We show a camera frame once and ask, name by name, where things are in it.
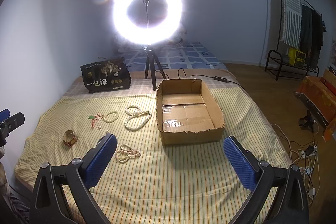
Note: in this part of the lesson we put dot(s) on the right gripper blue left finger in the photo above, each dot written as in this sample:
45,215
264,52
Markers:
97,159

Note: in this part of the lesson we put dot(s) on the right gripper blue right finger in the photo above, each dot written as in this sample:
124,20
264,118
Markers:
242,161

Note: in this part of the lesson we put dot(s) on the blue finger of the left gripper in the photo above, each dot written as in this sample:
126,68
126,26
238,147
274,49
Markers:
11,123
4,114

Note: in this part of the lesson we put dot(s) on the red strap wristwatch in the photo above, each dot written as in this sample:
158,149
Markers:
69,138

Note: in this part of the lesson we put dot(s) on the yellow striped bed sheet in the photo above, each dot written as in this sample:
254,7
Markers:
176,184

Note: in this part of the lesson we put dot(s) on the black object on floor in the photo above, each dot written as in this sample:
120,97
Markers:
307,122

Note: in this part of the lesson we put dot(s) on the open cardboard box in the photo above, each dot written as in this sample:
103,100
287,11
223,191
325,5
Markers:
187,113

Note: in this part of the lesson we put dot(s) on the pink plaid bed sheet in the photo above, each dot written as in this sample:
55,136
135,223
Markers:
214,78

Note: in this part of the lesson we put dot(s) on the black printed snack bag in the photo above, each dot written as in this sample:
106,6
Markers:
106,76

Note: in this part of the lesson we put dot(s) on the orange cloth covered table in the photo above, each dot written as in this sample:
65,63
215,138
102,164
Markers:
320,91

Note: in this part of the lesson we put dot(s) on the black clothes rack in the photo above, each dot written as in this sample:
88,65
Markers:
299,41

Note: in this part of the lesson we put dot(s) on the yellow black box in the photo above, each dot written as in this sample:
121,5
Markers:
296,57

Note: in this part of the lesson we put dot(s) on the black tripod stand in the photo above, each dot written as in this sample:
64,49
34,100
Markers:
153,66

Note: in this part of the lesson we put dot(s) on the dark hanging clothes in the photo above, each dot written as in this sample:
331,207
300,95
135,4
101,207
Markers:
311,36

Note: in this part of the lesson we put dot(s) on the white striped hanging cloth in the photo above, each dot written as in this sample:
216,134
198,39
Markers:
291,22

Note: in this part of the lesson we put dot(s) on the bright ring light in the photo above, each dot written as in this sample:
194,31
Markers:
146,22

